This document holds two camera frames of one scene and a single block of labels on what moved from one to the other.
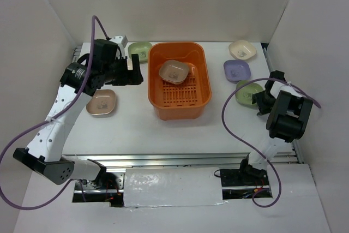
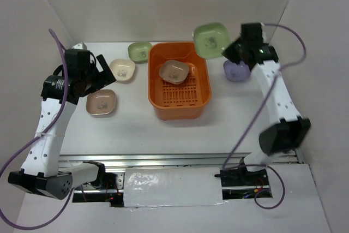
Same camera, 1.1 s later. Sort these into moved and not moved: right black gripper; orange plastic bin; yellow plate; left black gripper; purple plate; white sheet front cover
Moved: left black gripper; right black gripper; yellow plate
Not moved: white sheet front cover; orange plastic bin; purple plate
